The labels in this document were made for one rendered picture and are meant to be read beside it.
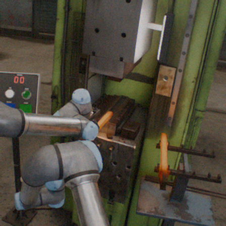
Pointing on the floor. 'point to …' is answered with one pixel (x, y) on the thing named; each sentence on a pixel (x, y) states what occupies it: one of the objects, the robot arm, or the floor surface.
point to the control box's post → (16, 166)
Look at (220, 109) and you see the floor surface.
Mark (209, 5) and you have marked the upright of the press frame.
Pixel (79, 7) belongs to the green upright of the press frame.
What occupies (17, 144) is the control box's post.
